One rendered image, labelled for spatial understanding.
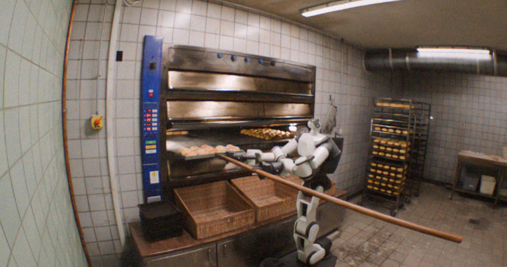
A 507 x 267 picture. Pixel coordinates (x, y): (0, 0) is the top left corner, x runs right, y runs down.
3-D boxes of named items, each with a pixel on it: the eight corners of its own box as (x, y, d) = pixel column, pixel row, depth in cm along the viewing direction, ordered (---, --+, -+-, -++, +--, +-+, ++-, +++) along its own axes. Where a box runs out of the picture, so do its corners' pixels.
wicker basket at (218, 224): (174, 215, 211) (172, 188, 208) (226, 205, 245) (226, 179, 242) (197, 241, 173) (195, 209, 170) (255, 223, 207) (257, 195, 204)
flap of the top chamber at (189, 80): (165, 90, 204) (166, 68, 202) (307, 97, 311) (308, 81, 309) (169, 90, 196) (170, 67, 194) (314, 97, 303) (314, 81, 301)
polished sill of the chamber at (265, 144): (164, 155, 210) (164, 150, 209) (305, 141, 318) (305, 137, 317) (167, 156, 205) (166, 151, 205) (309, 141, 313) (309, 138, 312)
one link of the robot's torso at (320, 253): (308, 250, 220) (310, 240, 219) (324, 258, 205) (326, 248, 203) (294, 258, 208) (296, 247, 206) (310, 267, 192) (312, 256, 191)
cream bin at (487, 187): (478, 192, 307) (481, 180, 305) (478, 185, 338) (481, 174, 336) (493, 194, 280) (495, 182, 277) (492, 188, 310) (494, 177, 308)
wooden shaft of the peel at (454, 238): (461, 241, 63) (464, 235, 63) (460, 245, 62) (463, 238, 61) (223, 158, 196) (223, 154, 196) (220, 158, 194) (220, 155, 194)
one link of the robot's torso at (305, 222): (303, 227, 206) (309, 179, 202) (318, 235, 193) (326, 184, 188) (291, 233, 197) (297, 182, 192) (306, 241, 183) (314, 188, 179)
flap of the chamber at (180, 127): (172, 128, 191) (165, 130, 207) (319, 122, 298) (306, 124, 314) (172, 125, 191) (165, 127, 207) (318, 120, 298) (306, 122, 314)
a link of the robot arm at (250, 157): (240, 151, 202) (254, 151, 203) (240, 164, 201) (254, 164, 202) (241, 151, 191) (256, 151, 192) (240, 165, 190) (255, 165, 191)
